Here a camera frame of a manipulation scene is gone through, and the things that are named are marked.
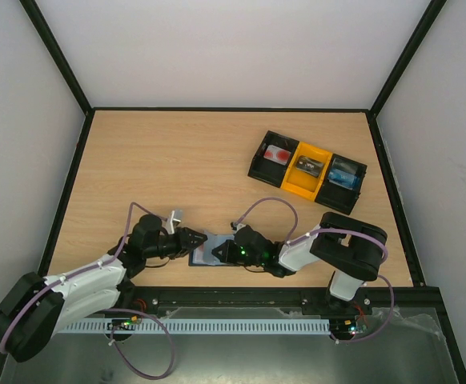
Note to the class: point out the black cards stack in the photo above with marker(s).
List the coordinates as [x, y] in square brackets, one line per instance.
[309, 166]

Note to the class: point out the black right card bin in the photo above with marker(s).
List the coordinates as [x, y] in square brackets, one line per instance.
[336, 197]

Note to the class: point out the black cage frame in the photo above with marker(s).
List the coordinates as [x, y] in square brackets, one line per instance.
[419, 295]

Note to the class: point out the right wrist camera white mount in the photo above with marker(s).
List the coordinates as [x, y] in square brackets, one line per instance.
[235, 226]

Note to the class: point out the light blue slotted cable duct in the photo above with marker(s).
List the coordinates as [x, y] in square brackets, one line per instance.
[201, 326]

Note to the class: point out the black card bin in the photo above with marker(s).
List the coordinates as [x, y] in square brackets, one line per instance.
[336, 197]
[266, 171]

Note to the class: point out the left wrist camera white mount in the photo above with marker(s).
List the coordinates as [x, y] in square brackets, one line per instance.
[173, 220]

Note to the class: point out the blue leather card holder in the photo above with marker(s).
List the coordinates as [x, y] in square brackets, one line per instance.
[213, 241]

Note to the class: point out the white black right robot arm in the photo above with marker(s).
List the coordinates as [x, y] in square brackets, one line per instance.
[355, 249]

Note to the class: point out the metal sheet front panel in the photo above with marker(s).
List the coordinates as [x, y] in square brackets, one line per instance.
[409, 348]

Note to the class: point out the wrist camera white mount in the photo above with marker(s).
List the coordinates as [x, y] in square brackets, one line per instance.
[235, 226]
[173, 220]

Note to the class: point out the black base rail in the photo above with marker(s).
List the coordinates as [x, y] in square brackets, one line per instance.
[308, 301]

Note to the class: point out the yellow middle card bin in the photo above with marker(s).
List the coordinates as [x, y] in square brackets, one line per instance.
[305, 173]

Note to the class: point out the red white cards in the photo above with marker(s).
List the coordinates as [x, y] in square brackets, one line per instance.
[276, 154]

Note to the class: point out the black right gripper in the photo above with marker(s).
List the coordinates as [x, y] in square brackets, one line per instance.
[235, 249]

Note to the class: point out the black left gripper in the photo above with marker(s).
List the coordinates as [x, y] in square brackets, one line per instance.
[185, 239]

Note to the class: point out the black left card bin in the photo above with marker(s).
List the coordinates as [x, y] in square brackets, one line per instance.
[266, 171]

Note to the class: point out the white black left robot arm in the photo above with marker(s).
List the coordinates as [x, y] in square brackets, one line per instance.
[37, 307]

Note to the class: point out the blue cards stack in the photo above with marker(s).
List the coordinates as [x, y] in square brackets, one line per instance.
[343, 178]

